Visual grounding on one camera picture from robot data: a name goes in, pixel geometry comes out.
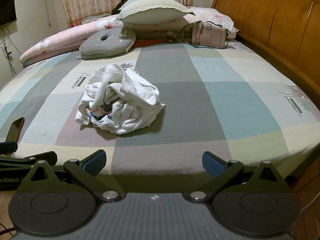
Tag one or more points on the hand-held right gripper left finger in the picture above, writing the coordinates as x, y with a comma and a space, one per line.
95, 163

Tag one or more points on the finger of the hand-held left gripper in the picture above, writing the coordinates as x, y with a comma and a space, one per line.
22, 163
8, 147

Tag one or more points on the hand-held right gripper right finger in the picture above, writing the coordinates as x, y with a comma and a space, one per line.
212, 164

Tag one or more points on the white printed sweatshirt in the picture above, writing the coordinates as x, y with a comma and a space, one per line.
130, 100

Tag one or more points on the red-cased smartphone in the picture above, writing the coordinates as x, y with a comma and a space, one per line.
15, 130

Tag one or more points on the grey pillow with hole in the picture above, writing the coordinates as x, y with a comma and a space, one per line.
112, 43

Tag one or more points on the pink floral quilt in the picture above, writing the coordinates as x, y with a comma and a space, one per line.
62, 38

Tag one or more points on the pink handbag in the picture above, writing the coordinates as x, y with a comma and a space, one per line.
210, 35

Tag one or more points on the orange flat object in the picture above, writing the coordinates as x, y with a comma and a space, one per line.
150, 42

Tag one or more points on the dark furry charm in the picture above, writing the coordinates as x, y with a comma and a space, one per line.
172, 38

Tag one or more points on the black television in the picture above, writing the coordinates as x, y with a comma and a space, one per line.
7, 11

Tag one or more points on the beige bag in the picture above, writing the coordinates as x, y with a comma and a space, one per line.
217, 17

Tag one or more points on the folded beige blanket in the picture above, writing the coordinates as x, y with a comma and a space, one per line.
160, 26

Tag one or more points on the wooden bed headboard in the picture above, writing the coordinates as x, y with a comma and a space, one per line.
275, 17

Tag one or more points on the pale green pillow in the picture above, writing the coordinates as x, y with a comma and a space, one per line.
152, 7

